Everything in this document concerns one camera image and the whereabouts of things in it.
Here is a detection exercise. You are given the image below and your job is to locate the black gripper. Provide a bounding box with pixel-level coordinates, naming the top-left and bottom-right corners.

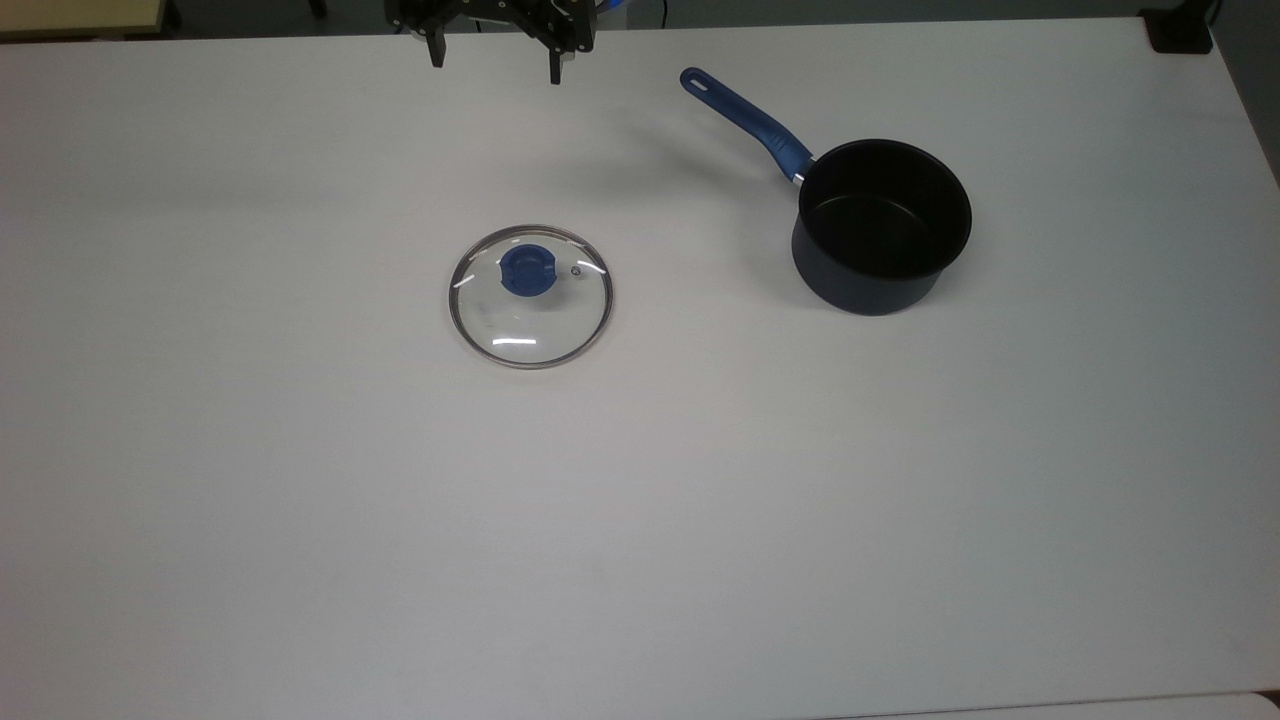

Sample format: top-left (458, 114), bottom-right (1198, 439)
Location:
top-left (386, 0), bottom-right (602, 87)

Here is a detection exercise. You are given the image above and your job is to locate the glass lid with blue knob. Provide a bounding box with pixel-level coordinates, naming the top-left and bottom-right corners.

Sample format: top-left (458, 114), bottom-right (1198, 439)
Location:
top-left (448, 224), bottom-right (615, 371)

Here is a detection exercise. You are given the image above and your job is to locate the light wooden table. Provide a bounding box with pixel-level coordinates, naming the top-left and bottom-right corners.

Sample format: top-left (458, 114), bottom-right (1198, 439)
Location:
top-left (0, 0), bottom-right (169, 42)

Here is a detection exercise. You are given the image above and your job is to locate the black stand base block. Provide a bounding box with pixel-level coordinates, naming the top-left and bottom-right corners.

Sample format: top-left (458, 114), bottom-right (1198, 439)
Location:
top-left (1143, 6), bottom-right (1217, 56)

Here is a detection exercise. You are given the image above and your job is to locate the dark saucepan with blue handle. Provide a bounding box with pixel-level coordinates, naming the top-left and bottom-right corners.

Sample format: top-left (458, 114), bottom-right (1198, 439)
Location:
top-left (680, 67), bottom-right (974, 318)

